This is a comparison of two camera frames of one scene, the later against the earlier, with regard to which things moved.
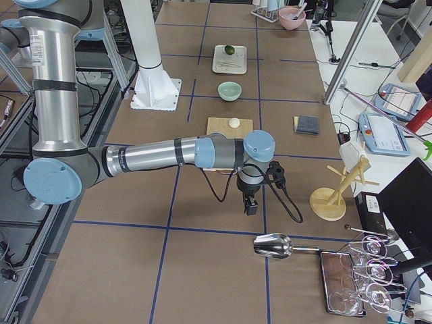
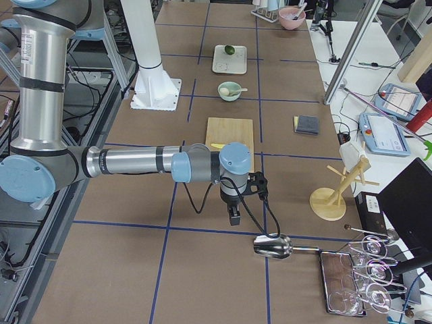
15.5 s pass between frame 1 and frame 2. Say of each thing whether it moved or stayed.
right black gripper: moved
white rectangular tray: stayed
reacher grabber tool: stayed
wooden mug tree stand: stayed
